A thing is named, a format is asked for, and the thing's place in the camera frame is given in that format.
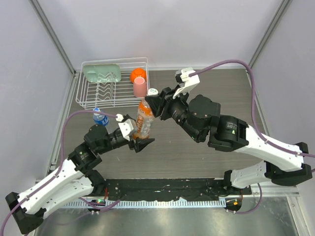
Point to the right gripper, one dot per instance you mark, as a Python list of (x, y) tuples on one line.
[(161, 104)]

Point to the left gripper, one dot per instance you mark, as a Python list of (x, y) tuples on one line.
[(140, 143)]

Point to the orange drink bottle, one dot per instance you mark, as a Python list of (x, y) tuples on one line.
[(144, 120)]

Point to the blue label water bottle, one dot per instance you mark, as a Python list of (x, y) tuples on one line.
[(100, 119)]

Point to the white blue bottle cap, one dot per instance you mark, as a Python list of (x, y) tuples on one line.
[(96, 111)]

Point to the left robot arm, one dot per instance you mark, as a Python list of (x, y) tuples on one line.
[(74, 178)]

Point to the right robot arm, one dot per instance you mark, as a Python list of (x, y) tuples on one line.
[(281, 164)]

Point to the pink cup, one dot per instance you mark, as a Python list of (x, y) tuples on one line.
[(139, 87)]

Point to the orange bowl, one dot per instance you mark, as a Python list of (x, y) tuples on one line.
[(138, 72)]

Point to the green plastic tray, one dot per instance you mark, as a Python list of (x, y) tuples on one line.
[(102, 73)]

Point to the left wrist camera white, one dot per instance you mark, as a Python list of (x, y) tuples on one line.
[(127, 126)]

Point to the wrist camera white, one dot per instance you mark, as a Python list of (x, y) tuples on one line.
[(185, 81), (127, 126)]

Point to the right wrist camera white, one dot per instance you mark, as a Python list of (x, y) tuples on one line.
[(185, 81)]

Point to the white wire dish rack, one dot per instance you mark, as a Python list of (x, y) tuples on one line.
[(110, 95)]

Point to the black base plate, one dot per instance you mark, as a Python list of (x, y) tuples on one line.
[(167, 189)]

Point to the white slotted cable duct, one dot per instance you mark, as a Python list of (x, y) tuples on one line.
[(180, 203)]

